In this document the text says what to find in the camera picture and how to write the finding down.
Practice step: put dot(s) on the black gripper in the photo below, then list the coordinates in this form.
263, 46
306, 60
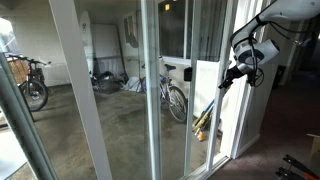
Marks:
237, 71

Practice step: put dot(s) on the white sliding glass door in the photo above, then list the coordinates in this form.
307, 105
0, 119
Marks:
214, 133

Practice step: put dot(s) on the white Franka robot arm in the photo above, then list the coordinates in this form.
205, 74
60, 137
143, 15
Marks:
293, 10

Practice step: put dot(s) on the blue long stick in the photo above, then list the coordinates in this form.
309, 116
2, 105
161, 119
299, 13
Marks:
208, 108

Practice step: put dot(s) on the small black box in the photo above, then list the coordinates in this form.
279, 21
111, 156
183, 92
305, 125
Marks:
188, 74

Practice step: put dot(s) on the blue bicycle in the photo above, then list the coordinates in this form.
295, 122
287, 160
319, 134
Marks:
170, 67

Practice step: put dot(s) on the small orange bottle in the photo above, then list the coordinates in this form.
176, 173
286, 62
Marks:
201, 136

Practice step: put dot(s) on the dark window with blinds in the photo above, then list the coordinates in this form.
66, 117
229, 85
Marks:
173, 30

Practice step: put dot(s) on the white crumpled tarp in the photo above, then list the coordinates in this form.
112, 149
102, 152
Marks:
133, 85

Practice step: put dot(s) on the glowing yellow lamp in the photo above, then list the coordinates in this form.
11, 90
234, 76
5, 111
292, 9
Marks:
167, 7

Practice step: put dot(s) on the red black clamp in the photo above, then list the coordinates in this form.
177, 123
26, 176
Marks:
286, 174
296, 163

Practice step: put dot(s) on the black trash bag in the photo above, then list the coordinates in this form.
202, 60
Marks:
106, 83

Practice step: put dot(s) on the white fixed glass panel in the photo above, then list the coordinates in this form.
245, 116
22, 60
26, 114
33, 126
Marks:
89, 116

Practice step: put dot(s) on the white surfboard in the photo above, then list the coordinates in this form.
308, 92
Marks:
86, 40

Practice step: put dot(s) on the red bicycle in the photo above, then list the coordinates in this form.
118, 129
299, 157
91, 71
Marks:
18, 70

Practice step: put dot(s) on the white door frame post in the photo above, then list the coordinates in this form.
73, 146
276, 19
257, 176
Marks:
23, 126
246, 116

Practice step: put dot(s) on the dark wall hanging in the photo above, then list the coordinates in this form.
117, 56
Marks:
130, 33

